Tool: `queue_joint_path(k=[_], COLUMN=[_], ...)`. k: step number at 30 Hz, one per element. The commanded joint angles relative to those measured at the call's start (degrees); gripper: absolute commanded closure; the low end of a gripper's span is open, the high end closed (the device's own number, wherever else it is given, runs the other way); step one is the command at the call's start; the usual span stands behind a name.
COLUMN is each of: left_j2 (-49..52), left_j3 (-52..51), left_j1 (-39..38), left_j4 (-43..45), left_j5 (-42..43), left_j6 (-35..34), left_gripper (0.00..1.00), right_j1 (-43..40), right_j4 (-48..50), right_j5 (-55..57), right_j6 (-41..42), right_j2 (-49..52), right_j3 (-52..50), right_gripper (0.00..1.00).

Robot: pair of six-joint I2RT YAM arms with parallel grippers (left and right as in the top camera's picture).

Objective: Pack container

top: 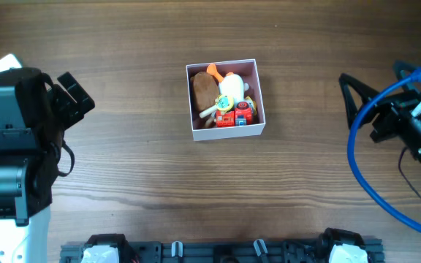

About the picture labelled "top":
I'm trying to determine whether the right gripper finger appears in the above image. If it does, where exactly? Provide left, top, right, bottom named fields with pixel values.
left=338, top=73, right=379, bottom=129
left=392, top=61, right=418, bottom=91

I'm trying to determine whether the brown plush bear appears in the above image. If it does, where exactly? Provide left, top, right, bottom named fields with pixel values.
left=191, top=72, right=219, bottom=112

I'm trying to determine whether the white box pink interior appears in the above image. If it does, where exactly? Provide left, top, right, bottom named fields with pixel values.
left=186, top=59, right=265, bottom=141

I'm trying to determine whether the red toy fire truck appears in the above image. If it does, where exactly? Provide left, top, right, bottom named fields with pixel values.
left=215, top=102, right=255, bottom=128

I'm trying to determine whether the white plush duck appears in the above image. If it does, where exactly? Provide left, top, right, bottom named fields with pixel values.
left=206, top=64, right=257, bottom=114

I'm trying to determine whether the yellow wooden rattle drum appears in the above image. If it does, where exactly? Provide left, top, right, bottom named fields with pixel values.
left=199, top=94, right=234, bottom=118

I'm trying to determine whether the white wooden rattle drum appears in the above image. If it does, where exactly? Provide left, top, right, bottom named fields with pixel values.
left=203, top=116, right=216, bottom=129

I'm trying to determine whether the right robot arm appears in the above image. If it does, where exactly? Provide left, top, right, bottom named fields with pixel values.
left=338, top=61, right=421, bottom=233

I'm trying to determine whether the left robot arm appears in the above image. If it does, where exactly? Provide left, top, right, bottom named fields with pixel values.
left=0, top=67, right=95, bottom=262

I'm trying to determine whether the right blue cable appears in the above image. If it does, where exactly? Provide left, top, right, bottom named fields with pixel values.
left=346, top=64, right=421, bottom=245

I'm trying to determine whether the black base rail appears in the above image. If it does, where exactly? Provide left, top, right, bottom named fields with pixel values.
left=59, top=228, right=385, bottom=263

